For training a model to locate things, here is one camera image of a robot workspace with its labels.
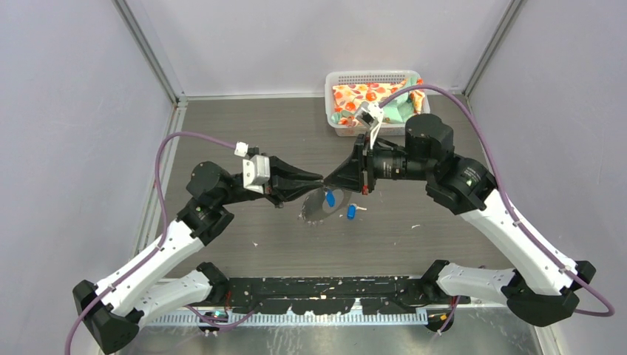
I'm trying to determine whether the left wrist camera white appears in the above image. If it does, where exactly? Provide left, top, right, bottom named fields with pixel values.
left=234, top=141, right=271, bottom=195

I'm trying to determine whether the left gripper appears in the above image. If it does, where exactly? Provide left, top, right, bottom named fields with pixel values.
left=217, top=155, right=323, bottom=207

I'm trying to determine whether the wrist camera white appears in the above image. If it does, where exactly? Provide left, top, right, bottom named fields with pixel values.
left=355, top=101, right=385, bottom=149
left=234, top=141, right=271, bottom=195

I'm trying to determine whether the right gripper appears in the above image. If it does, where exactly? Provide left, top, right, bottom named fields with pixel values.
left=325, top=130, right=433, bottom=194

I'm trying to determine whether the white plastic basket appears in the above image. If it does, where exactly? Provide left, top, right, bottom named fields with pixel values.
left=325, top=70, right=430, bottom=137

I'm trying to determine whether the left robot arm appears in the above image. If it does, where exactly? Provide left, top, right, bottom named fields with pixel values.
left=72, top=155, right=323, bottom=354

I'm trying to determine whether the aluminium frame rail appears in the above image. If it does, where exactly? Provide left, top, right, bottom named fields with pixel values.
left=104, top=274, right=552, bottom=328

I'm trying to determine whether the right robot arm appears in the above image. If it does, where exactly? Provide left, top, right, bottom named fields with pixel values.
left=325, top=114, right=596, bottom=327

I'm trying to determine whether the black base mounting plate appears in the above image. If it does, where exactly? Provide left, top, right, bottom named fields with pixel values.
left=205, top=276, right=454, bottom=315

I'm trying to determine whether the floral patterned cloth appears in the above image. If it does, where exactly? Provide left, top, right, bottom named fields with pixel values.
left=330, top=75, right=427, bottom=126

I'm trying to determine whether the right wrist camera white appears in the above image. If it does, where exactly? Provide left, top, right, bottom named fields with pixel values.
left=355, top=101, right=385, bottom=149

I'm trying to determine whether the large metal keyring disc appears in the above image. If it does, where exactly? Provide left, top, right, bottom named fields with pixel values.
left=298, top=187, right=353, bottom=226

